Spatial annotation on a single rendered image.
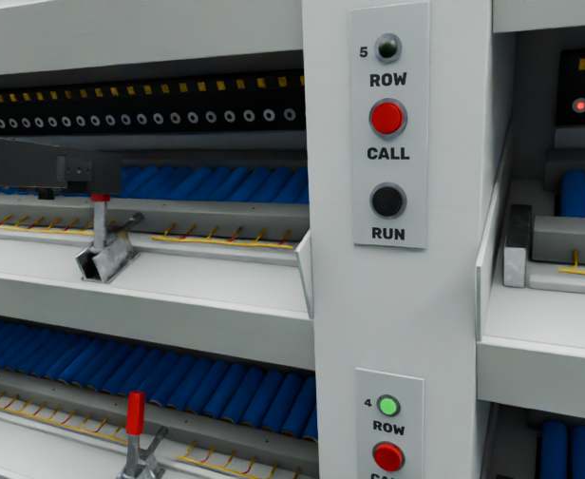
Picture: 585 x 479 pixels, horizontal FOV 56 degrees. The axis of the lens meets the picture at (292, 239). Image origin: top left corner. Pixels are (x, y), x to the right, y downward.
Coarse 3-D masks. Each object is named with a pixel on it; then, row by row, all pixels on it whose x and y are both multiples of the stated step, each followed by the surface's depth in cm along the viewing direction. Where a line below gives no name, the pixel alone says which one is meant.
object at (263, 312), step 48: (48, 144) 62; (96, 144) 60; (144, 144) 57; (192, 144) 54; (240, 144) 52; (288, 144) 50; (0, 240) 51; (144, 240) 46; (240, 240) 43; (288, 240) 42; (0, 288) 46; (48, 288) 43; (96, 288) 41; (144, 288) 40; (192, 288) 39; (240, 288) 38; (288, 288) 37; (144, 336) 42; (192, 336) 39; (240, 336) 37; (288, 336) 35
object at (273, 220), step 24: (0, 216) 53; (24, 216) 52; (48, 216) 50; (72, 216) 49; (120, 216) 47; (144, 216) 46; (168, 216) 45; (192, 216) 44; (216, 216) 43; (240, 216) 42; (264, 216) 41; (288, 216) 40; (192, 240) 43; (216, 240) 42
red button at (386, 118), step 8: (384, 104) 28; (392, 104) 28; (376, 112) 28; (384, 112) 28; (392, 112) 28; (400, 112) 28; (376, 120) 28; (384, 120) 28; (392, 120) 28; (400, 120) 28; (376, 128) 29; (384, 128) 28; (392, 128) 28
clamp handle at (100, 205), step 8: (96, 200) 41; (104, 200) 41; (96, 208) 42; (104, 208) 41; (96, 216) 42; (104, 216) 41; (96, 224) 42; (104, 224) 41; (96, 232) 42; (104, 232) 42; (96, 240) 42; (104, 240) 42; (96, 248) 42
